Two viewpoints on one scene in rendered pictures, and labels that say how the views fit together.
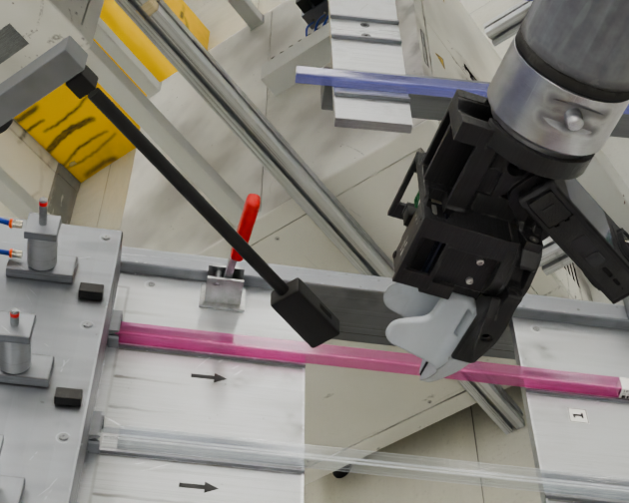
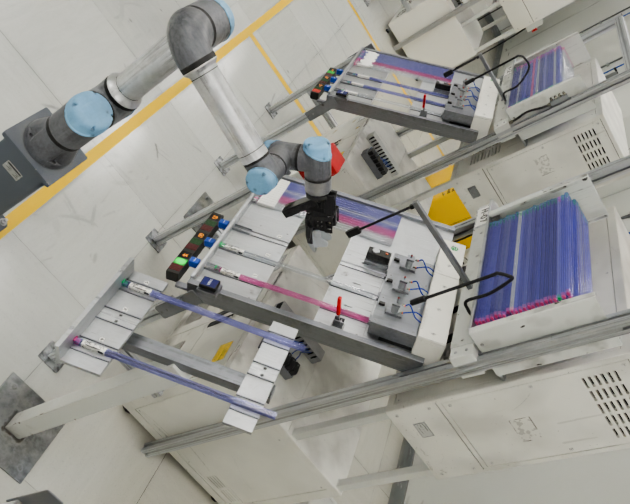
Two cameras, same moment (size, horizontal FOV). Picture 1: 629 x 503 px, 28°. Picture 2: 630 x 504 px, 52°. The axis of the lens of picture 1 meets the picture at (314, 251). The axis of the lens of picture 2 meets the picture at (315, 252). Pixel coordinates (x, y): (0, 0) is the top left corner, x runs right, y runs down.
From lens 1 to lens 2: 221 cm
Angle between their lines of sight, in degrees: 102
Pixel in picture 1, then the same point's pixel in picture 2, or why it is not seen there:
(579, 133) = not seen: hidden behind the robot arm
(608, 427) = (249, 271)
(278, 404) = (332, 295)
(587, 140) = not seen: hidden behind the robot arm
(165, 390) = (359, 305)
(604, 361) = (236, 285)
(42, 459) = (395, 271)
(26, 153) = not seen: outside the picture
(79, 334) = (385, 295)
